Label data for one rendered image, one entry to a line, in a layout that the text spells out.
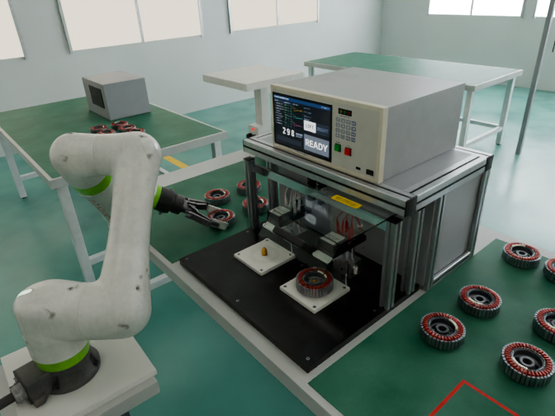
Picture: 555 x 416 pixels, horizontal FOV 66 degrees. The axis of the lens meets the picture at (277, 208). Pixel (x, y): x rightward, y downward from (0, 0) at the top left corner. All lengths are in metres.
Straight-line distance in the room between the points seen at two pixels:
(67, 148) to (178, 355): 1.35
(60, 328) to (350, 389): 0.66
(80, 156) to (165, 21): 5.00
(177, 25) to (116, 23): 0.81
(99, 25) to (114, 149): 4.66
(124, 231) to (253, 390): 1.20
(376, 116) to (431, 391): 0.67
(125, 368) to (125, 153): 0.54
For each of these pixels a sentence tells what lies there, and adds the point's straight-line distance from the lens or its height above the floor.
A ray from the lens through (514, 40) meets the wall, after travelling 7.78.
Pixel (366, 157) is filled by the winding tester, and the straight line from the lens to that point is 1.17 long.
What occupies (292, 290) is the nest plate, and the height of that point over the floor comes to 0.78.
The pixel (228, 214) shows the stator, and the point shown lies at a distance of 1.74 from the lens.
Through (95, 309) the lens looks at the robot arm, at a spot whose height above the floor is 1.00.
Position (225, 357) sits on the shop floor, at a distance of 2.22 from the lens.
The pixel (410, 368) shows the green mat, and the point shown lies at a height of 0.75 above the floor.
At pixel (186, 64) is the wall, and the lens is 6.28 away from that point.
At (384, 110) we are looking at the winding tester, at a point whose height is 1.31.
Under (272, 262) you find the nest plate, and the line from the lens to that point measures 1.44.
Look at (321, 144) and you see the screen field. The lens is 1.28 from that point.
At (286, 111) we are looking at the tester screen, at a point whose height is 1.25.
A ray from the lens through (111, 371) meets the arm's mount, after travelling 1.21.
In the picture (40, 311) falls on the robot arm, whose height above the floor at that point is 1.00.
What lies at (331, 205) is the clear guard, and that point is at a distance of 1.16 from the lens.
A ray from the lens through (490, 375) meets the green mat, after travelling 1.22.
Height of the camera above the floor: 1.60
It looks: 28 degrees down
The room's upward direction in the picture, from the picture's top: 3 degrees counter-clockwise
